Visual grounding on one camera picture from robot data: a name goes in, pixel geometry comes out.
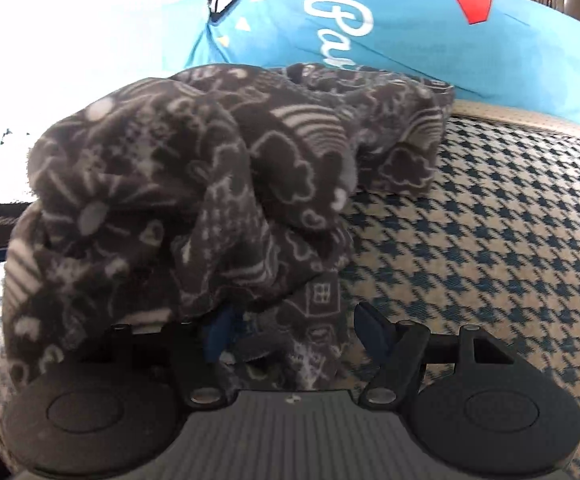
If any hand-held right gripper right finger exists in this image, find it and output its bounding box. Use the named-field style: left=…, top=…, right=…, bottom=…
left=355, top=302, right=515, bottom=407

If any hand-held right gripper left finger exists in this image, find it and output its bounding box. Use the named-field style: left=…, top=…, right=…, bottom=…
left=105, top=305, right=235, bottom=407

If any grey patterned fleece jacket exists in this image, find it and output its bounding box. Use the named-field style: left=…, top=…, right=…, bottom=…
left=2, top=62, right=456, bottom=396

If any houndstooth bed cover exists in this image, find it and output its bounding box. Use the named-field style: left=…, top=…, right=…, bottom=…
left=0, top=100, right=580, bottom=480

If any blue printed quilt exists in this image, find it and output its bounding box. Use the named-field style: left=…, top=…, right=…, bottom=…
left=0, top=0, right=580, bottom=196

